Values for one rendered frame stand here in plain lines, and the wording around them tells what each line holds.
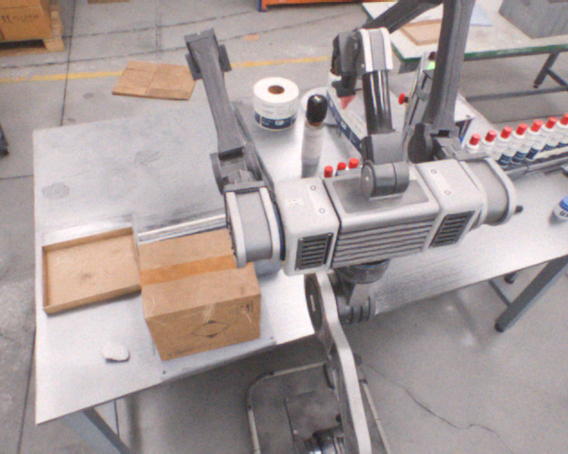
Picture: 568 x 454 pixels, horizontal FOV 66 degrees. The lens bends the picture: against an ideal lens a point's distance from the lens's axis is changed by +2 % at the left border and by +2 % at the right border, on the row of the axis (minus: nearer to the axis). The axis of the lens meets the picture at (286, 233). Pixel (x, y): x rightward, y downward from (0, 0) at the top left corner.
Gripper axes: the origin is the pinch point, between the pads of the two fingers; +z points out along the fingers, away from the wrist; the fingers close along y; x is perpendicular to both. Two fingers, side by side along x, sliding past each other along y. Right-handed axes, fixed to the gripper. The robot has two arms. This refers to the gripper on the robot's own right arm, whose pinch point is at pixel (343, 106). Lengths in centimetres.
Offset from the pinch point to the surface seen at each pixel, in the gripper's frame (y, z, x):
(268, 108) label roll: 18.0, 20.2, -32.6
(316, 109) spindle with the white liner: 8.2, 3.6, -5.6
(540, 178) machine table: -90, 36, 27
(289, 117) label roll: 8.1, 25.7, -31.0
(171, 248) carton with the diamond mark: 71, 6, 41
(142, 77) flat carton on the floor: 63, 122, -233
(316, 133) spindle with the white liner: 7.2, 14.6, -4.8
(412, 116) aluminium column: -4.9, -17.8, 32.1
